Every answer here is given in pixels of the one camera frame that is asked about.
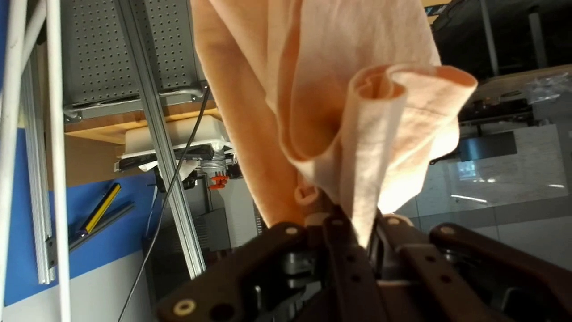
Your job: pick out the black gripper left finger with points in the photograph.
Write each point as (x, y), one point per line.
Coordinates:
(356, 292)

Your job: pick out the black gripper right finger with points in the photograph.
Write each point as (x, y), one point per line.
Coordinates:
(438, 292)

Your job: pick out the pale peach cloth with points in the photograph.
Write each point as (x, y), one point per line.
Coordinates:
(329, 101)

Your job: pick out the aluminium tripod pole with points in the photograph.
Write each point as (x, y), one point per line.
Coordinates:
(154, 115)

